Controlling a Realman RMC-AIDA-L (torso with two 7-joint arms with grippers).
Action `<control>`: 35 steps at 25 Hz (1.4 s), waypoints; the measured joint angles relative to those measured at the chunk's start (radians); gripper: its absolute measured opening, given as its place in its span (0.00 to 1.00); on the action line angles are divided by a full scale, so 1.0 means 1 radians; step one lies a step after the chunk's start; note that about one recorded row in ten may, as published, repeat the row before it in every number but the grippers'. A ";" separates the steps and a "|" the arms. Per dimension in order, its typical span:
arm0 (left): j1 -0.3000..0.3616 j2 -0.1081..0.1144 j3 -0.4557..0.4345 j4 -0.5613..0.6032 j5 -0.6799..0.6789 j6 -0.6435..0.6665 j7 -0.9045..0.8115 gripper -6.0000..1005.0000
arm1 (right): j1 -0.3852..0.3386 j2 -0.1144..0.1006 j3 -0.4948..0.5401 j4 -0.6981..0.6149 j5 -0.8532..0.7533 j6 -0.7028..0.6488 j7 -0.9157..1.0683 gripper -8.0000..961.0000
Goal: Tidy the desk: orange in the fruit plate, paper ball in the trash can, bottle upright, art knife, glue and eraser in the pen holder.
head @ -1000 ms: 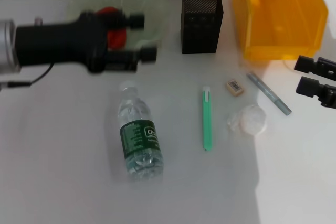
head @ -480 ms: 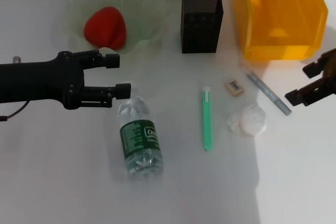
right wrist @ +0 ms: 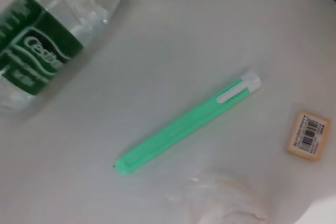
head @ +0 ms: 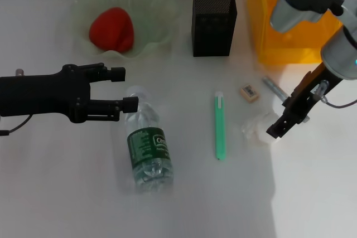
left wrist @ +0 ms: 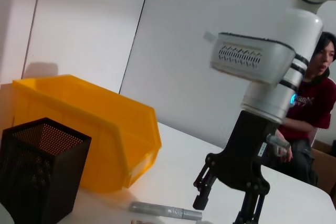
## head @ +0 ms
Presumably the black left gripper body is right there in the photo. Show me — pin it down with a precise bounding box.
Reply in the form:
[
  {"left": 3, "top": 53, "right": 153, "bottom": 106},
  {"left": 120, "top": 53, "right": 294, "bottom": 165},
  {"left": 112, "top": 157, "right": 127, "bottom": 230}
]
[{"left": 0, "top": 65, "right": 91, "bottom": 124}]

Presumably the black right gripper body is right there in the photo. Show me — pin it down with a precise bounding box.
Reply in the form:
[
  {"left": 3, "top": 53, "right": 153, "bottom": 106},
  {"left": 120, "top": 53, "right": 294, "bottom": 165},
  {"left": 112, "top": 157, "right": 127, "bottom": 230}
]
[{"left": 283, "top": 64, "right": 343, "bottom": 123}]

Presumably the white paper ball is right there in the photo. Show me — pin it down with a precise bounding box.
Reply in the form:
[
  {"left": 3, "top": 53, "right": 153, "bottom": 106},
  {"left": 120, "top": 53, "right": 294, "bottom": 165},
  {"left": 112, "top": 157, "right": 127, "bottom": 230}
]
[{"left": 242, "top": 95, "right": 285, "bottom": 147}]

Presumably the clear bottle with green label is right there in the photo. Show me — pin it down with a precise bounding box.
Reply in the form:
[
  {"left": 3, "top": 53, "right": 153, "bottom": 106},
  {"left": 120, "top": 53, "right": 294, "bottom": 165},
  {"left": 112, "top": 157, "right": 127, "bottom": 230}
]
[{"left": 124, "top": 86, "right": 174, "bottom": 194}]

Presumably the green retractable pen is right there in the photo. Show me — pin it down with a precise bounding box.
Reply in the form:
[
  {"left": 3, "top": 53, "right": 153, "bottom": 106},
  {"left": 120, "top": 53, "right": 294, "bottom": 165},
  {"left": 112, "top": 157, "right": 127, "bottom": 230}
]
[{"left": 214, "top": 91, "right": 226, "bottom": 162}]

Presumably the silver marker pen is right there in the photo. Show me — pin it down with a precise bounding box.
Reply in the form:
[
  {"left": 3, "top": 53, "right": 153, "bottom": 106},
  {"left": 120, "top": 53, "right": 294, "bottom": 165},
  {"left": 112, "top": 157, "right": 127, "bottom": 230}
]
[{"left": 262, "top": 76, "right": 288, "bottom": 102}]

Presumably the red-orange fruit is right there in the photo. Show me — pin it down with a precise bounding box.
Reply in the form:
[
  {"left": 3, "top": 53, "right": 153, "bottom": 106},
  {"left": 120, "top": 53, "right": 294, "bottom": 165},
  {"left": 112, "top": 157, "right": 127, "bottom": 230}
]
[{"left": 89, "top": 7, "right": 136, "bottom": 52}]

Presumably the beige eraser with barcode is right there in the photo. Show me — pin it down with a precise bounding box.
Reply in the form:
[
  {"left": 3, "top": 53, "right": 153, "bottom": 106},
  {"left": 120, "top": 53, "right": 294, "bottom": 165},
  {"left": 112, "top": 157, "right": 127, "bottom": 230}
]
[{"left": 239, "top": 83, "right": 260, "bottom": 103}]

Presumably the pale green ruffled fruit bowl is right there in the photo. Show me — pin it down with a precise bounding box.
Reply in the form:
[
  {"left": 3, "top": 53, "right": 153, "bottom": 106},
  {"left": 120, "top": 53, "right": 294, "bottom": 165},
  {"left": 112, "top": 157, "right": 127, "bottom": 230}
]
[{"left": 73, "top": 0, "right": 179, "bottom": 60}]

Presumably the black mesh pen holder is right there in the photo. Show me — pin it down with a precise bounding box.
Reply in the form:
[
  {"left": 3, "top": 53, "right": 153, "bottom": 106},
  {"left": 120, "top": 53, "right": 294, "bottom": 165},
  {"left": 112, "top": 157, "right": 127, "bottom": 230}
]
[{"left": 191, "top": 0, "right": 238, "bottom": 57}]

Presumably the yellow plastic storage bin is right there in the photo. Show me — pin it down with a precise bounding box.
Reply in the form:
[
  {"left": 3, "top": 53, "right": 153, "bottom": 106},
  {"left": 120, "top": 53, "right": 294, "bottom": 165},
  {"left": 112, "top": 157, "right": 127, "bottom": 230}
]
[{"left": 247, "top": 0, "right": 345, "bottom": 66}]

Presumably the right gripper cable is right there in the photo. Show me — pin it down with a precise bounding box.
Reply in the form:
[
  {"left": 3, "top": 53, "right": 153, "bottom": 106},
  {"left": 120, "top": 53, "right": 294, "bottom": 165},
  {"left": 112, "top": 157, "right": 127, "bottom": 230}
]
[{"left": 313, "top": 80, "right": 357, "bottom": 108}]

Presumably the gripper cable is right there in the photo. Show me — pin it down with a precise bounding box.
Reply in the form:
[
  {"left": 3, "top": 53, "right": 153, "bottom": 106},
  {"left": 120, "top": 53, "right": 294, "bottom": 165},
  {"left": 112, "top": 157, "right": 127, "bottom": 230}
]
[
  {"left": 313, "top": 80, "right": 357, "bottom": 108},
  {"left": 0, "top": 115, "right": 30, "bottom": 137}
]

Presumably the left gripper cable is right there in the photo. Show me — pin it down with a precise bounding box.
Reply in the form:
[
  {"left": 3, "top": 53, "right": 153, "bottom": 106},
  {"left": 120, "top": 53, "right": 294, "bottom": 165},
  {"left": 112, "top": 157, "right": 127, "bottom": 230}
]
[{"left": 0, "top": 115, "right": 30, "bottom": 137}]

